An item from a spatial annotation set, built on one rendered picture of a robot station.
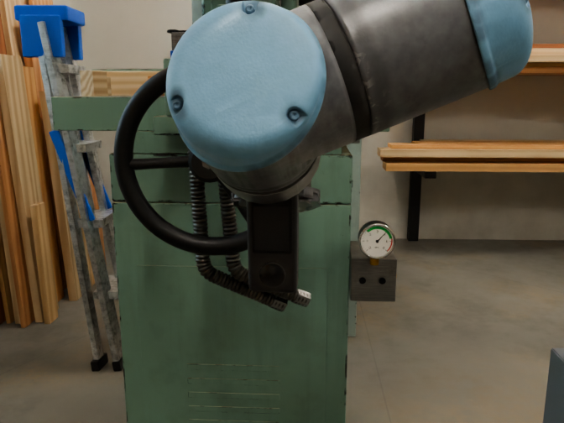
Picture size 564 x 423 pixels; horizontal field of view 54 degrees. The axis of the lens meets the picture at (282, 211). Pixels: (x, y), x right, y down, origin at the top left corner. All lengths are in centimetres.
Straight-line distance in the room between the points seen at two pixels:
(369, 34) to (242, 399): 92
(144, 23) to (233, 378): 272
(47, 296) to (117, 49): 173
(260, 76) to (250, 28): 3
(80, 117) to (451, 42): 82
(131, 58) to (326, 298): 272
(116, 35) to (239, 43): 329
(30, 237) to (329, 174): 159
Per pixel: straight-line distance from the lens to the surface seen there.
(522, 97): 364
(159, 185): 103
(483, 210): 365
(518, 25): 35
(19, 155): 233
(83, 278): 190
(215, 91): 31
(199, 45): 32
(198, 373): 113
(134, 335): 113
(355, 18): 33
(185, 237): 84
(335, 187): 99
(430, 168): 300
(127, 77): 121
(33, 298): 243
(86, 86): 108
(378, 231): 95
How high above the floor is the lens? 91
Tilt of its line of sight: 12 degrees down
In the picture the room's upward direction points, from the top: straight up
